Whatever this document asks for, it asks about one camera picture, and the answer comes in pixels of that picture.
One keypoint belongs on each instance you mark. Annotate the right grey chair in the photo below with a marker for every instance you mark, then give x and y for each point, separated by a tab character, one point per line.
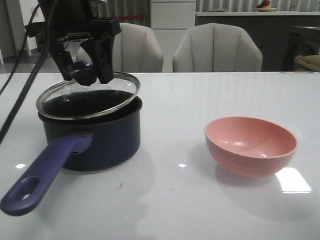
215	47

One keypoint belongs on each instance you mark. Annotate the grey chair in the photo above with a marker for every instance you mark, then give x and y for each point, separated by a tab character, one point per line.
136	50
215	47

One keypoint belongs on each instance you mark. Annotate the pink bowl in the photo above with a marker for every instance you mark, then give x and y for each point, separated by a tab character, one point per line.
248	146

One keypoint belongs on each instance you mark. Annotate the white cabinet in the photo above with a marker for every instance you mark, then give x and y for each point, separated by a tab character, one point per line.
172	14

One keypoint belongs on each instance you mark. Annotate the left grey chair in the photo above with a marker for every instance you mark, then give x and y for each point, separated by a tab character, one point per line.
136	50

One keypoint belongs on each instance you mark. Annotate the glass lid blue knob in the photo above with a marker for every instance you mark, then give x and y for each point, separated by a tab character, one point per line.
85	96

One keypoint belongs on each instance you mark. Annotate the dark counter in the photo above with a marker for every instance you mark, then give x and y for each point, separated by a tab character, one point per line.
280	35

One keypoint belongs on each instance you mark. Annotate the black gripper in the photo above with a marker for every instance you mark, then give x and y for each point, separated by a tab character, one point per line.
74	19

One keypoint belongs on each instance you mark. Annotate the beige cushioned seat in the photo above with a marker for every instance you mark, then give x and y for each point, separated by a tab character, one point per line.
310	63

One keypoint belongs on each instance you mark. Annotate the fruit plate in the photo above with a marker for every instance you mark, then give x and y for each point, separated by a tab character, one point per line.
265	6

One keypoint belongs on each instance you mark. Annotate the red barrier tape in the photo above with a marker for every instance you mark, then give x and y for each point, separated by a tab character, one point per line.
131	17

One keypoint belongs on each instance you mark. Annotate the dark blue saucepan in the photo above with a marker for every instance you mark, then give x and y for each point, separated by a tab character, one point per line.
79	145

